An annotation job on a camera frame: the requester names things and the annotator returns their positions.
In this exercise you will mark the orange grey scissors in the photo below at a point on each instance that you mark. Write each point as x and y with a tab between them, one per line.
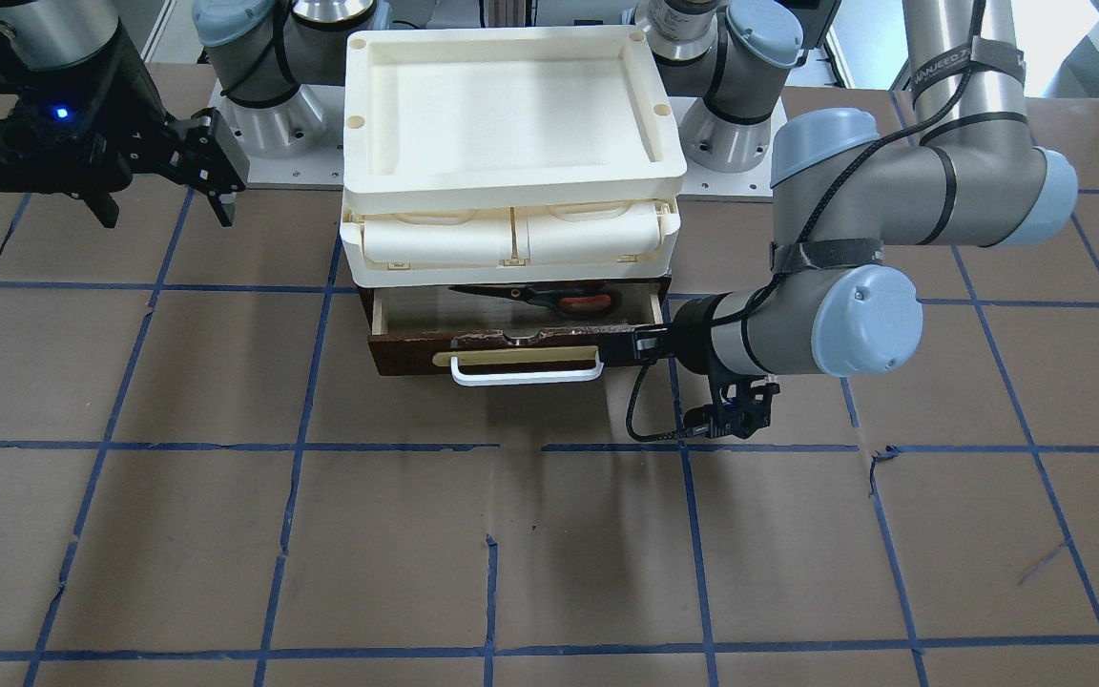
569	302

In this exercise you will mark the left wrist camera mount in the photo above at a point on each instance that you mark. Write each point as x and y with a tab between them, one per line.
739	407

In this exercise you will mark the wooden drawer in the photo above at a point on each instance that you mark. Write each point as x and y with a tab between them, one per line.
416	329

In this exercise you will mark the cream plastic storage box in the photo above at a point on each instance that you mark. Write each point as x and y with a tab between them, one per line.
609	240

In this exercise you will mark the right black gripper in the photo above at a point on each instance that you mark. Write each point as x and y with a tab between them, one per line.
126	122

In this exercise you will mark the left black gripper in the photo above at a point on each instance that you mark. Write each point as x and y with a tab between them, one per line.
686	334

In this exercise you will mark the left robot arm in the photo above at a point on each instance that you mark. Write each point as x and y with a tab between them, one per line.
843	194

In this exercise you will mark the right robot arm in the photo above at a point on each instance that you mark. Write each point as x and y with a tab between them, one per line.
263	51

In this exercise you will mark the white drawer handle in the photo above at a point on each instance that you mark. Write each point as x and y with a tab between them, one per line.
523	377

